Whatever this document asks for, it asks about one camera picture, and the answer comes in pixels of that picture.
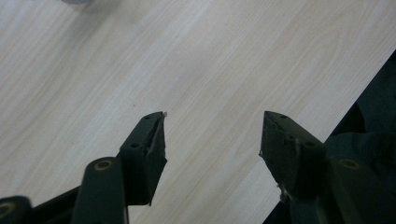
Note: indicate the dark cloth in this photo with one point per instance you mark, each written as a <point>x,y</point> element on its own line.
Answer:
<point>370,130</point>

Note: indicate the white key stand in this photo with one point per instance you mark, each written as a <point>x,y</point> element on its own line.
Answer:
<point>76,1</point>

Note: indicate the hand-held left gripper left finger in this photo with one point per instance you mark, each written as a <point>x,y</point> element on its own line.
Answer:
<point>144,155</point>

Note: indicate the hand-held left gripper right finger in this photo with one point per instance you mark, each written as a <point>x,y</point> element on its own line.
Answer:
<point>289,155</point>

